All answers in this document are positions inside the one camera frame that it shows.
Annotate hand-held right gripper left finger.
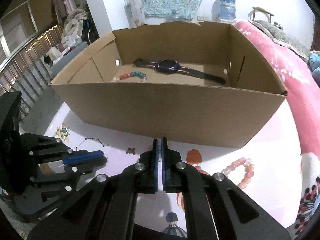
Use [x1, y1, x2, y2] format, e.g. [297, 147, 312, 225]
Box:
[27, 138, 158, 240]

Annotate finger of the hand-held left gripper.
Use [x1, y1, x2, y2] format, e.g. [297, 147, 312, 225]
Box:
[14, 158, 108, 223]
[19, 133, 105, 165]

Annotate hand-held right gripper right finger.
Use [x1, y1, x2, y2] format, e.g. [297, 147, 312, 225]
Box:
[161, 137, 292, 240]

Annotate brown cardboard box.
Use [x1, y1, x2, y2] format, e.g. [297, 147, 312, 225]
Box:
[50, 21, 288, 148]

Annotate orange pink bead bracelet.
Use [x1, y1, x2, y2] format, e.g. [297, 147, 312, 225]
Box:
[221, 157, 255, 189]

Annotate multicoloured bead bracelet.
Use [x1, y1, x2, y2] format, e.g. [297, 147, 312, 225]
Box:
[111, 71, 147, 82]

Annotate purple black smartwatch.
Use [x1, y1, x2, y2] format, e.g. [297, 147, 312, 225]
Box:
[132, 58, 227, 84]

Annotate metal railing with lights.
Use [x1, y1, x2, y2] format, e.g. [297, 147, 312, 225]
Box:
[0, 22, 65, 120]

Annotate grey box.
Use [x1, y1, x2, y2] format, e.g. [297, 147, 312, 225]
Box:
[50, 41, 88, 80]

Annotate pile of light clothes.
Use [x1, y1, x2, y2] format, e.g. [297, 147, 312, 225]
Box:
[61, 7, 90, 48]

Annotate hanging pink clothes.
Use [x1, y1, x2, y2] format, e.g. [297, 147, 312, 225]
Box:
[51, 0, 77, 23]

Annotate pink floral blanket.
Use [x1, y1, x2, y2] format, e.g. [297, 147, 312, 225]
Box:
[232, 20, 320, 238]

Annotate blue water dispenser bottle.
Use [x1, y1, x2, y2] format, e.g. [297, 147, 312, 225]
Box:
[212, 0, 237, 22]

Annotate grey green patterned blanket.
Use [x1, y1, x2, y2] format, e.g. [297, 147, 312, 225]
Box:
[254, 20, 312, 60]

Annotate blue patterned quilt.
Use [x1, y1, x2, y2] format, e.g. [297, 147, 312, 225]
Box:
[309, 51, 320, 85]

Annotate wooden chair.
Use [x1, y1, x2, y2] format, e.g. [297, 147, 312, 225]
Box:
[252, 6, 274, 23]

